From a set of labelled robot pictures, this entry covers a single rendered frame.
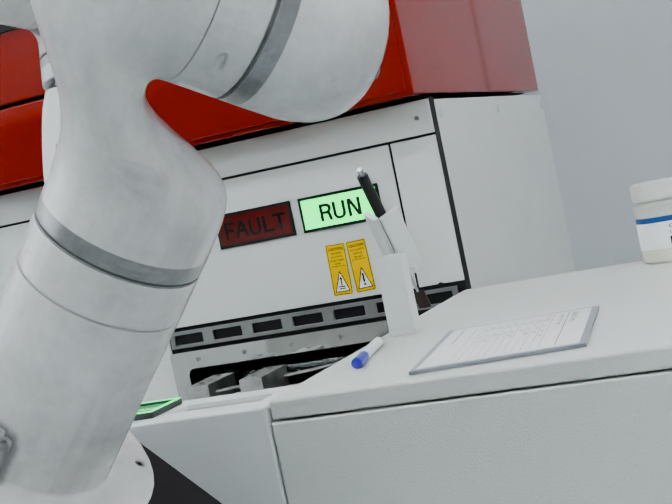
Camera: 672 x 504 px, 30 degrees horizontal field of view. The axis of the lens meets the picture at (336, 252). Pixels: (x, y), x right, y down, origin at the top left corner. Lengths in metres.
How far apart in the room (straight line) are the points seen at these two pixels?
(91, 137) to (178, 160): 0.06
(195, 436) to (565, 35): 2.15
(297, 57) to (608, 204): 2.37
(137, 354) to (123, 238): 0.09
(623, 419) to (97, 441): 0.39
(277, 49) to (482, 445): 0.40
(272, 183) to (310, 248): 0.10
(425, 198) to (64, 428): 0.88
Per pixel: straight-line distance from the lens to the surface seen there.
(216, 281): 1.78
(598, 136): 3.10
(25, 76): 1.86
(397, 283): 1.30
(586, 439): 1.00
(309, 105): 0.80
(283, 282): 1.74
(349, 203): 1.68
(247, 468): 1.10
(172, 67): 0.78
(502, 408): 1.00
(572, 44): 3.11
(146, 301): 0.83
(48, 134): 1.16
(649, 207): 1.51
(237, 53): 0.77
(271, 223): 1.73
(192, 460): 1.12
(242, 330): 1.77
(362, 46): 0.79
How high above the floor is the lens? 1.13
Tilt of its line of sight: 3 degrees down
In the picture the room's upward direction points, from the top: 12 degrees counter-clockwise
